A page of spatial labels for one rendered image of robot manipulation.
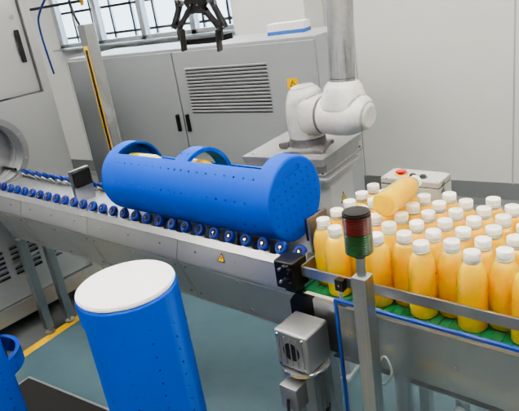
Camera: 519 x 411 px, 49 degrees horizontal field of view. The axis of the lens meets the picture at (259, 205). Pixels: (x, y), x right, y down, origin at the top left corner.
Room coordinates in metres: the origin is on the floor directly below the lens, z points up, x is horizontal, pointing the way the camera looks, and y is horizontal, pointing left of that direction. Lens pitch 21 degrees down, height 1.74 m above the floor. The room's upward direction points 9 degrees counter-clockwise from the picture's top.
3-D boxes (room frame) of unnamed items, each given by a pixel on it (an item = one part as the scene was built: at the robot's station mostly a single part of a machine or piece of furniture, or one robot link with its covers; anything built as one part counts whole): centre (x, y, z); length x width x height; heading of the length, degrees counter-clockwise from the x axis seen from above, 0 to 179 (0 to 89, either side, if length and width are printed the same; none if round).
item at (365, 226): (1.13, -0.21, 1.23); 0.06 x 0.06 x 0.04
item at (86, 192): (2.56, 0.81, 1.00); 0.10 x 0.04 x 0.15; 137
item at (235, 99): (4.10, 0.28, 0.72); 2.15 x 0.54 x 1.45; 54
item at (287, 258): (1.48, -0.07, 0.95); 0.10 x 0.07 x 0.10; 137
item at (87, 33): (2.91, 0.70, 0.85); 0.06 x 0.06 x 1.70; 47
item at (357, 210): (1.13, -0.21, 1.18); 0.06 x 0.06 x 0.16
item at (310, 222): (1.66, -0.17, 0.99); 0.10 x 0.02 x 0.12; 137
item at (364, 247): (1.13, -0.21, 1.18); 0.06 x 0.06 x 0.05
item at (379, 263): (1.33, -0.29, 0.99); 0.07 x 0.07 x 0.19
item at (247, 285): (2.37, 0.60, 0.79); 2.17 x 0.29 x 0.34; 47
